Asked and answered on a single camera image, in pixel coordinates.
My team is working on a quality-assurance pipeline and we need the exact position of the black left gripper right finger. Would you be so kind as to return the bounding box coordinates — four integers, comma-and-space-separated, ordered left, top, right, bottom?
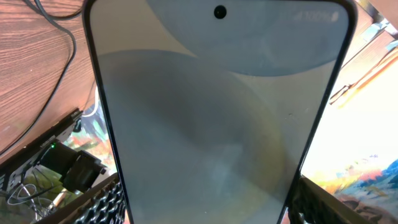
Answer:
287, 176, 370, 224

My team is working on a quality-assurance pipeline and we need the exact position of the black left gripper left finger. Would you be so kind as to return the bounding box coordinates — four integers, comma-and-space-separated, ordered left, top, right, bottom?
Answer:
37, 173, 126, 224

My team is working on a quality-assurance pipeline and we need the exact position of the Samsung Galaxy smartphone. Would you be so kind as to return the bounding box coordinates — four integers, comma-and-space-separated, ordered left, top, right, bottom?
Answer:
82, 0, 358, 224

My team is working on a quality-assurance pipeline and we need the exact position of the black USB charging cable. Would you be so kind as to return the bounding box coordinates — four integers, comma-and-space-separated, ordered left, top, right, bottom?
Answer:
0, 0, 85, 156

